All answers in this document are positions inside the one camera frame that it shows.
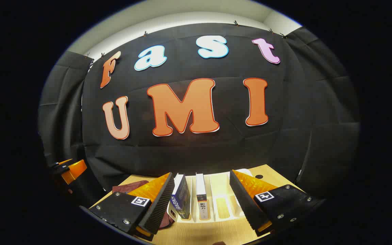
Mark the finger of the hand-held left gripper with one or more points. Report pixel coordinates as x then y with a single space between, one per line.
75 170
65 162

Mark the grey portrait cover book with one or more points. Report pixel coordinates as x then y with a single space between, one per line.
201 190

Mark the black backdrop cloth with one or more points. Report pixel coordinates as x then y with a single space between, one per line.
196 149

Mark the blue cover book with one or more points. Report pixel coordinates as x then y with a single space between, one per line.
181 197

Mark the white bookshelf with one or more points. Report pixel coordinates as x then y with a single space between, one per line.
221 190

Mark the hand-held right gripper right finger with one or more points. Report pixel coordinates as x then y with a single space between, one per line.
245 200

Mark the maroon schoolbag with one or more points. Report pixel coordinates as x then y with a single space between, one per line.
131 186

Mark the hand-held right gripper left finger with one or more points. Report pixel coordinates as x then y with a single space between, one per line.
160 204

